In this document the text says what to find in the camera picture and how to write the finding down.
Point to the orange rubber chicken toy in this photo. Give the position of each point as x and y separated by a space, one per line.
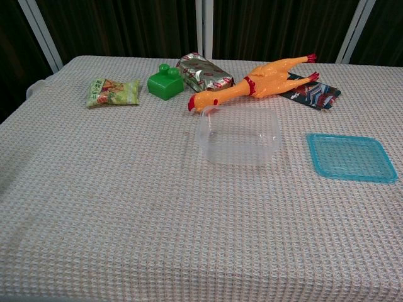
261 81

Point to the teal plastic lid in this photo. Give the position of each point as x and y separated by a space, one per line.
351 158

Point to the dark pleated curtain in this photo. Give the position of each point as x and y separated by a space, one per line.
126 25

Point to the white upright frame post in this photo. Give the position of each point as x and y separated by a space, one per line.
204 28

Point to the green snack bag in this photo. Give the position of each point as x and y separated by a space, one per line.
111 92

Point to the dark patterned snack pack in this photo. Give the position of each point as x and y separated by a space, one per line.
315 94

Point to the silver foil snack pack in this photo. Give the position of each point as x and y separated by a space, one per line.
201 72

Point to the green toy building block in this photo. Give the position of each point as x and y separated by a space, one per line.
163 86

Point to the white table corner piece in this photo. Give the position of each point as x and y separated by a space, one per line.
34 86

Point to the beige waffle-weave table cloth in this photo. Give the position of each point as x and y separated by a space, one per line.
157 204

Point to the white slanted frame post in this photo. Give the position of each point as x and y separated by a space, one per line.
355 31
41 34

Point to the clear plastic container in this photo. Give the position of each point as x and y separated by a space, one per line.
239 158

